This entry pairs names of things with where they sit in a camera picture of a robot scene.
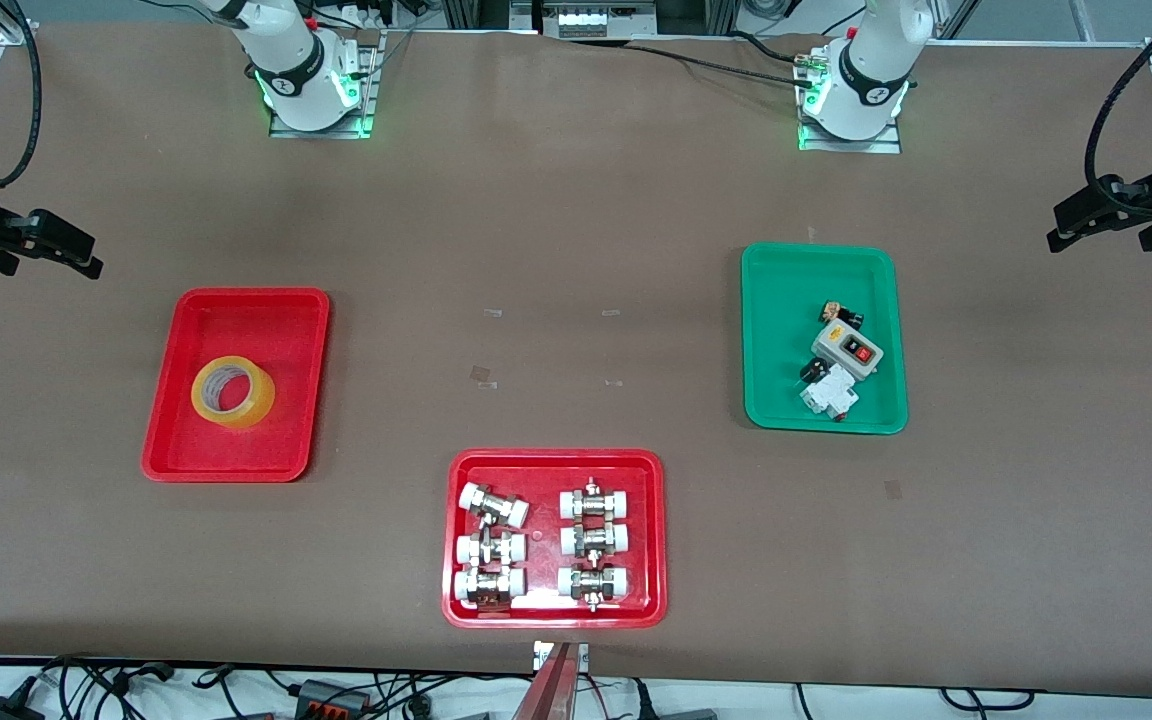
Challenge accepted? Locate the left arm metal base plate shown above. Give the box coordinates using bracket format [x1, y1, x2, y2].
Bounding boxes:
[797, 48, 904, 155]

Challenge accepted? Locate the silver post bracket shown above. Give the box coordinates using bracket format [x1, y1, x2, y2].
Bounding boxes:
[532, 640, 590, 674]

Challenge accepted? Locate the green plastic tray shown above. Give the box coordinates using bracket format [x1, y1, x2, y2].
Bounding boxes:
[740, 243, 910, 436]

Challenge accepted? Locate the white circuit breaker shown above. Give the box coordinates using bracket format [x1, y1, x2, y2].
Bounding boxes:
[799, 364, 860, 424]

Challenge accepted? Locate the black table cable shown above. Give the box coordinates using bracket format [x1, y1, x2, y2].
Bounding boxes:
[626, 32, 819, 89]

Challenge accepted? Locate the grey on-off switch box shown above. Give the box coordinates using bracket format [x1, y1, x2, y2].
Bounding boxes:
[810, 321, 885, 385]

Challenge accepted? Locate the red plastic tray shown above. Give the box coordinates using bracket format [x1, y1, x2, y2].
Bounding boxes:
[441, 448, 669, 630]
[140, 287, 332, 484]

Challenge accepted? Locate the black connector box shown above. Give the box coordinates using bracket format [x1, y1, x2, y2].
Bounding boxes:
[293, 679, 375, 718]

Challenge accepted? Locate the yellow packing tape roll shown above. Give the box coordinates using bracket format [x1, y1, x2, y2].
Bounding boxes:
[190, 354, 278, 430]

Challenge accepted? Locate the white metal pipe fitting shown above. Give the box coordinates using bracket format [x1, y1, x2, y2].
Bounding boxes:
[559, 477, 633, 522]
[556, 562, 632, 612]
[455, 530, 528, 569]
[453, 567, 528, 610]
[559, 520, 632, 560]
[458, 482, 530, 530]

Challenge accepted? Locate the red metal camera post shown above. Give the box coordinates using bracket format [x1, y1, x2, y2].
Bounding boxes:
[510, 643, 579, 720]

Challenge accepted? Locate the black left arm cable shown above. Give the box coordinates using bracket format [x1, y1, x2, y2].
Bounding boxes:
[1083, 0, 1152, 218]

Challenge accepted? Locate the white power strip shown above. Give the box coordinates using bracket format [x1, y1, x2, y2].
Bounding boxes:
[540, 0, 660, 40]

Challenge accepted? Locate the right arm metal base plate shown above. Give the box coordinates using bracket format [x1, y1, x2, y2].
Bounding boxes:
[268, 28, 379, 140]

